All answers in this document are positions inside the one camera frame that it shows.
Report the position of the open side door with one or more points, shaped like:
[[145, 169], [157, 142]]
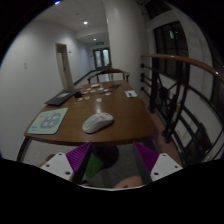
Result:
[[65, 66]]

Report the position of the light green printed mouse pad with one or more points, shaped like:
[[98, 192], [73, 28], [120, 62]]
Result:
[[48, 121]]

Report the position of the ceiling lights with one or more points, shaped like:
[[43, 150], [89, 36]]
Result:
[[85, 22]]

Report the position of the white perforated computer mouse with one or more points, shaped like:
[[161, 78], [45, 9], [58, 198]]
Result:
[[97, 122]]

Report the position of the glass double door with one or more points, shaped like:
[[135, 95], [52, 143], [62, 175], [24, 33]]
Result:
[[101, 58]]

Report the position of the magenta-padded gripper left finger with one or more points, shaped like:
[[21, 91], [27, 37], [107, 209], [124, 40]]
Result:
[[60, 165]]

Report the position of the green exit sign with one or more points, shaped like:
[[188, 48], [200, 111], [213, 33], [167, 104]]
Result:
[[100, 43]]

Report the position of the tan sticker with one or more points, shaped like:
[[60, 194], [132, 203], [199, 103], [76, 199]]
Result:
[[79, 99]]

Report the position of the dark framed window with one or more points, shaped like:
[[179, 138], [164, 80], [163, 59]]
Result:
[[170, 50]]

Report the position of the black closed laptop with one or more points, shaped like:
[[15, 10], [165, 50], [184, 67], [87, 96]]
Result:
[[61, 97]]

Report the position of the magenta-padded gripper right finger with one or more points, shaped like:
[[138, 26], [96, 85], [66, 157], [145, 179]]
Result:
[[165, 166]]

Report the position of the flat white box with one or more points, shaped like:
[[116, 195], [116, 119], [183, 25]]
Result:
[[95, 85]]

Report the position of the white wall switch plate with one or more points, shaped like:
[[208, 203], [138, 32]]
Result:
[[25, 65]]

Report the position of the orange rimmed sticker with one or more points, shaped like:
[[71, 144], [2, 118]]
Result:
[[86, 98]]

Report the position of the small black box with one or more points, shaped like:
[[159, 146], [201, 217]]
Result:
[[78, 94]]

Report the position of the black railing with wooden handrail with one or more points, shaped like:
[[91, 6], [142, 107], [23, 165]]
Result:
[[173, 58]]

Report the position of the white card with pen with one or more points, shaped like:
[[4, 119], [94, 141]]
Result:
[[131, 93]]

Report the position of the wooden armchair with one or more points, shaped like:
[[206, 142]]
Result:
[[108, 71]]

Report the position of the round white red sticker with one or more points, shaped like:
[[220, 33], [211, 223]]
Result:
[[108, 94]]

